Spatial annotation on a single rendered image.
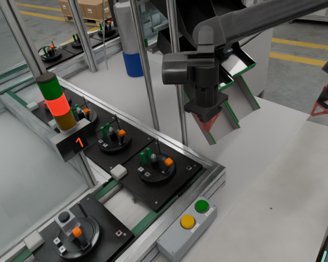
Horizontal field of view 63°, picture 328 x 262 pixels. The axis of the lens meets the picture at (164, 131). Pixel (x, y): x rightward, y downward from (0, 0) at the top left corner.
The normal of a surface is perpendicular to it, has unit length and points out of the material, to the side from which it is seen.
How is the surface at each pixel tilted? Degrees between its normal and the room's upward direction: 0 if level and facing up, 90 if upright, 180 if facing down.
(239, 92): 45
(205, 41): 58
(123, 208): 0
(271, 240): 0
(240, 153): 0
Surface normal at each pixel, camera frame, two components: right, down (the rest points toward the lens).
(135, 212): -0.12, -0.75
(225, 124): 0.33, -0.20
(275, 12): -0.17, 0.20
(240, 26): 0.04, 0.13
